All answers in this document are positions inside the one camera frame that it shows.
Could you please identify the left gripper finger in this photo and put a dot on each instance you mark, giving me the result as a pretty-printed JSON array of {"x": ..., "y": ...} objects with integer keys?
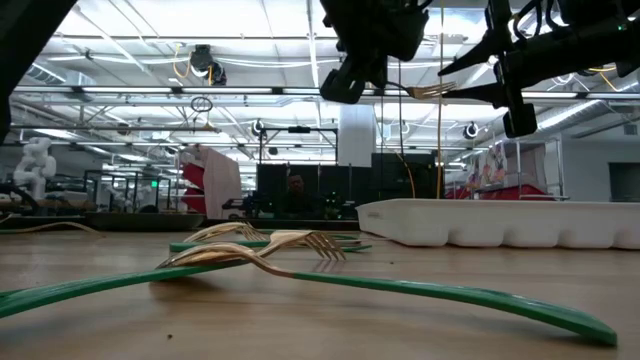
[
  {"x": 381, "y": 70},
  {"x": 364, "y": 67}
]

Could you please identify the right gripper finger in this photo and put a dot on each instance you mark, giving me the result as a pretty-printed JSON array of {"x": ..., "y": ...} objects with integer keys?
[
  {"x": 480, "y": 52},
  {"x": 487, "y": 94}
]

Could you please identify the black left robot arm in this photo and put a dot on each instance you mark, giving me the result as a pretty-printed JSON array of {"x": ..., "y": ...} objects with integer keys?
[{"x": 20, "y": 40}]

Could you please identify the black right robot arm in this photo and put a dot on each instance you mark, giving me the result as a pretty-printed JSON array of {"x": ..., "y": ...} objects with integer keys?
[{"x": 630, "y": 45}]

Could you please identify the white square pillar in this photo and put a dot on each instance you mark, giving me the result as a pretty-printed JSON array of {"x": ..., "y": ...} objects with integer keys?
[{"x": 356, "y": 140}]

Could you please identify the black cabinet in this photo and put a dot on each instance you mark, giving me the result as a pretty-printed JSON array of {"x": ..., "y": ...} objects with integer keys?
[{"x": 390, "y": 175}]

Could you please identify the white cutlery tray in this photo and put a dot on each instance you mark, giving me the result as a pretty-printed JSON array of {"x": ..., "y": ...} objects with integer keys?
[{"x": 500, "y": 222}]

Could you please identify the person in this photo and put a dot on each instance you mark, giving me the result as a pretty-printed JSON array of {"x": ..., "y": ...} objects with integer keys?
[{"x": 297, "y": 187}]

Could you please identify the black partition panel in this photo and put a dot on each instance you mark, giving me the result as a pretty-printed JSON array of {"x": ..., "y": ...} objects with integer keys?
[{"x": 272, "y": 185}]

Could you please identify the white hanging cloth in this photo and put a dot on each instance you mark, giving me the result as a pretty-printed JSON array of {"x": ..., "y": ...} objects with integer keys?
[{"x": 222, "y": 185}]

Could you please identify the white humanoid robot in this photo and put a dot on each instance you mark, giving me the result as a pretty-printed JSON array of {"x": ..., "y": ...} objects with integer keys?
[{"x": 35, "y": 167}]

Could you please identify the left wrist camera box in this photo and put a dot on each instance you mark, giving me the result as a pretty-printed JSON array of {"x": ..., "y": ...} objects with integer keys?
[{"x": 342, "y": 87}]

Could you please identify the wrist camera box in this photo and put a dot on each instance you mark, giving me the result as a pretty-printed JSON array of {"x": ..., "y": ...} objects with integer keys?
[
  {"x": 342, "y": 87},
  {"x": 520, "y": 122}
]

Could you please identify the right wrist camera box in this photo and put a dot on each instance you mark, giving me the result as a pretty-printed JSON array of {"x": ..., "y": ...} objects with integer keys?
[{"x": 520, "y": 122}]

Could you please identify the black metal frame rig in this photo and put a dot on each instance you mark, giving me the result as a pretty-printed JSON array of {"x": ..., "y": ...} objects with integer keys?
[{"x": 298, "y": 130}]

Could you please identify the dark wall screen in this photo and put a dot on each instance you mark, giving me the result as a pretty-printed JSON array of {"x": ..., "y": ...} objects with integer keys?
[{"x": 625, "y": 182}]

